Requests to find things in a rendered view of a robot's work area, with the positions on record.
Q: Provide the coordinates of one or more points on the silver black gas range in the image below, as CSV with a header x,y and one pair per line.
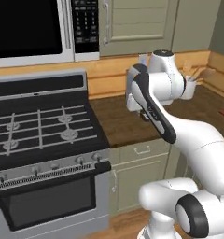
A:
x,y
39,130

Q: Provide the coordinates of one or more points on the silver black microwave oven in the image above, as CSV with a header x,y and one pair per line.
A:
x,y
30,28

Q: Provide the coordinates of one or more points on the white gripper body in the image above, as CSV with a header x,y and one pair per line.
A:
x,y
134,103

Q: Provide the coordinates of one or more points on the small white bottle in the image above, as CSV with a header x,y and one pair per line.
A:
x,y
143,60

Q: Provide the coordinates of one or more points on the white utensil pot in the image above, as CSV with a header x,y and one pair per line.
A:
x,y
190,90

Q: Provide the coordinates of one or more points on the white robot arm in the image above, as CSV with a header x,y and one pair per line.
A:
x,y
198,146

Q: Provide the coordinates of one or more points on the oven door with window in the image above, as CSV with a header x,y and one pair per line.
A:
x,y
51,207

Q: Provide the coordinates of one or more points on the wooden utensils in pot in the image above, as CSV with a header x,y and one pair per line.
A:
x,y
193,73

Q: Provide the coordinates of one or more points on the narrow grey-green base cupboard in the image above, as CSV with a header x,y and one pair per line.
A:
x,y
176,163

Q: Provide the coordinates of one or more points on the grey-green base cupboard door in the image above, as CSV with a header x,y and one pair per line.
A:
x,y
138,183

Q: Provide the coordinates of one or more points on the grey-green drawer front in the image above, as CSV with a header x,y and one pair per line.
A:
x,y
129,154

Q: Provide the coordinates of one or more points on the silver range knob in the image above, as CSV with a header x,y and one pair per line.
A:
x,y
97,157
35,170
80,160
1,177

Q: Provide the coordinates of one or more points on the grey-green wall cupboard door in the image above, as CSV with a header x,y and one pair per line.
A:
x,y
138,25

